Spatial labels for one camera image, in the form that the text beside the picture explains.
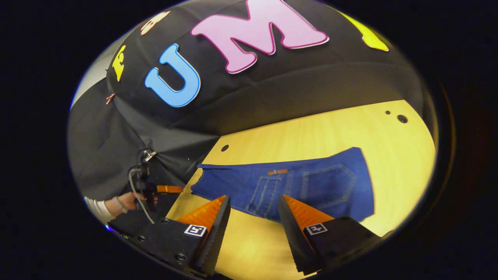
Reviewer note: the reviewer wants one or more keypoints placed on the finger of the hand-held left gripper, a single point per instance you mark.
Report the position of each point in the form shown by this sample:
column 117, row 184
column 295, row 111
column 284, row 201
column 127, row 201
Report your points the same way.
column 169, row 189

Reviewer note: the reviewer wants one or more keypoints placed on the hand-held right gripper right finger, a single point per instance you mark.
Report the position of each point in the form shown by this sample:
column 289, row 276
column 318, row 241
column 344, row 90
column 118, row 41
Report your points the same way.
column 291, row 233

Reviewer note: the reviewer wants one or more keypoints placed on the small red clip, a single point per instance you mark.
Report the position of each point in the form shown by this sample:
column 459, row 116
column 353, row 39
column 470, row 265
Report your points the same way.
column 110, row 98

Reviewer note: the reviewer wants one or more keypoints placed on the blue denim jeans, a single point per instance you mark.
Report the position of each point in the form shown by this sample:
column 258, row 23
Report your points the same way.
column 311, row 186

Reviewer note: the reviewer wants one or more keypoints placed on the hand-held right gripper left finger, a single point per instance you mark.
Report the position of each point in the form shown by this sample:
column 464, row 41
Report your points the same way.
column 218, row 233

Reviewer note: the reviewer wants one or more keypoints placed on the black backdrop cloth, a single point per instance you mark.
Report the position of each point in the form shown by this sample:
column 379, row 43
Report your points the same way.
column 291, row 85

